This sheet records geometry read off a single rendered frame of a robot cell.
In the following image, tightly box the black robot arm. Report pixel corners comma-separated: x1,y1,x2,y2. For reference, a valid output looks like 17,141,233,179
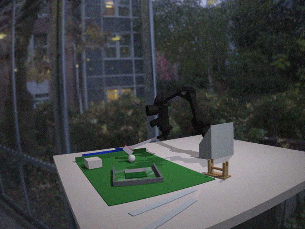
145,86,211,137

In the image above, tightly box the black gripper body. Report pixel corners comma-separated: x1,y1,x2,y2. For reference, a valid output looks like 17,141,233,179
157,114,173,131

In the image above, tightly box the white golf ball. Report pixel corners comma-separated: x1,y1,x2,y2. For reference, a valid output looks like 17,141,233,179
128,154,136,162

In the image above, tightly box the green flat mat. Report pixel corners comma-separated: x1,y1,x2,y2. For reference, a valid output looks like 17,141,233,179
76,151,215,206

